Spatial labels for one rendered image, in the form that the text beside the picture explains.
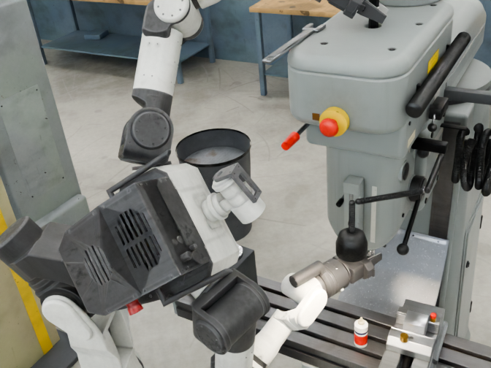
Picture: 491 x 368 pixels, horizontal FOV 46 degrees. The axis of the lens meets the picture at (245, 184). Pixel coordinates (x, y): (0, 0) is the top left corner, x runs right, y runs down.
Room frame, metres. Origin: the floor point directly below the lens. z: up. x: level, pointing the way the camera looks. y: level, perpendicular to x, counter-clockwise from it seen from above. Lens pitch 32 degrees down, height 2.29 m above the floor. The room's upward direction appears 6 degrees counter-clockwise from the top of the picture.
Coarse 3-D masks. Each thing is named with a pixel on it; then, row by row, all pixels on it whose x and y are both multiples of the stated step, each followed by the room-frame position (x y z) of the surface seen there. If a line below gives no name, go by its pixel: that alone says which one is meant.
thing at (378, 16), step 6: (366, 0) 1.24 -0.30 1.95; (360, 6) 1.23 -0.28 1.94; (366, 6) 1.23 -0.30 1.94; (372, 6) 1.23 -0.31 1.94; (360, 12) 1.24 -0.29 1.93; (366, 12) 1.23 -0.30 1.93; (372, 12) 1.23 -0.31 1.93; (378, 12) 1.22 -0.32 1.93; (372, 18) 1.23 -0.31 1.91; (378, 18) 1.22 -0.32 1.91; (384, 18) 1.22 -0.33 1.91
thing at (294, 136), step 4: (304, 124) 1.17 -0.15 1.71; (308, 124) 1.18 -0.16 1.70; (300, 128) 1.16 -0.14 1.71; (304, 128) 1.16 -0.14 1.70; (292, 132) 1.13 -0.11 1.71; (296, 132) 1.13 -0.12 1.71; (300, 132) 1.14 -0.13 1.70; (288, 136) 1.12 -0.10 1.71; (292, 136) 1.11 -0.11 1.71; (296, 136) 1.12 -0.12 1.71; (284, 140) 1.10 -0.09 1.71; (288, 140) 1.10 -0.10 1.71; (292, 140) 1.10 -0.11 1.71; (296, 140) 1.11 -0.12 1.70; (284, 144) 1.09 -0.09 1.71; (288, 144) 1.09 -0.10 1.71; (292, 144) 1.10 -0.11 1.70; (284, 148) 1.09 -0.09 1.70; (288, 148) 1.09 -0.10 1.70
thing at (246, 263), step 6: (240, 246) 1.51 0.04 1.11; (240, 252) 1.48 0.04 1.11; (246, 252) 1.49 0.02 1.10; (252, 252) 1.49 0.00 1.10; (240, 258) 1.46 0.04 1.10; (246, 258) 1.46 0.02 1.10; (252, 258) 1.49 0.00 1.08; (234, 264) 1.44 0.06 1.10; (240, 264) 1.44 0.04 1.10; (246, 264) 1.46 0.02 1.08; (252, 264) 1.49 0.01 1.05; (240, 270) 1.43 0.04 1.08; (246, 270) 1.46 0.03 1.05; (252, 270) 1.48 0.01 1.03; (246, 276) 1.45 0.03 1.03; (252, 276) 1.48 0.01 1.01
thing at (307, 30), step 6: (312, 24) 1.29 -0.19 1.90; (324, 24) 1.28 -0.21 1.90; (306, 30) 1.25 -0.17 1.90; (312, 30) 1.25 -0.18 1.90; (318, 30) 1.25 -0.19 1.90; (300, 36) 1.21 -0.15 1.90; (306, 36) 1.22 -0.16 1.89; (288, 42) 1.18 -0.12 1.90; (294, 42) 1.18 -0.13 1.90; (282, 48) 1.15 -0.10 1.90; (288, 48) 1.15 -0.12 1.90; (270, 54) 1.12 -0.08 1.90; (276, 54) 1.11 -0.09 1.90; (282, 54) 1.12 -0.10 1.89; (264, 60) 1.09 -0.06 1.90; (270, 60) 1.09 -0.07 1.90
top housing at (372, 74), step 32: (320, 32) 1.25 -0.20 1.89; (352, 32) 1.22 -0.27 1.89; (384, 32) 1.20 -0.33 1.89; (416, 32) 1.18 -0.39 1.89; (448, 32) 1.33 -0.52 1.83; (288, 64) 1.17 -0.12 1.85; (320, 64) 1.09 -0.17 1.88; (352, 64) 1.06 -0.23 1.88; (384, 64) 1.03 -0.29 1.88; (416, 64) 1.09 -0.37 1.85; (320, 96) 1.09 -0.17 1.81; (352, 96) 1.05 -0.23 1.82; (384, 96) 1.03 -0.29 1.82; (352, 128) 1.05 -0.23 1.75; (384, 128) 1.03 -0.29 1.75
